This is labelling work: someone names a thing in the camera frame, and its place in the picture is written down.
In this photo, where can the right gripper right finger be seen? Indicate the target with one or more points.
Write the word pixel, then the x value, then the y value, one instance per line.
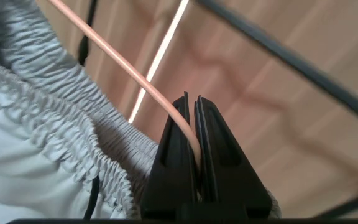
pixel 238 193

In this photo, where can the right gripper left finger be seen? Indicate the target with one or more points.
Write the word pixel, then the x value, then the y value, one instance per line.
pixel 166 193

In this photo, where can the pale grey shorts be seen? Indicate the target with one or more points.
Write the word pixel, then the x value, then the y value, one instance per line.
pixel 26 140

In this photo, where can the black clothes rack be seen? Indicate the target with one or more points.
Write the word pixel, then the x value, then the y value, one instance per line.
pixel 291 57

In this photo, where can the pink clothes hanger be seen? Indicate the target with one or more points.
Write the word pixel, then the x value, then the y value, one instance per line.
pixel 120 60

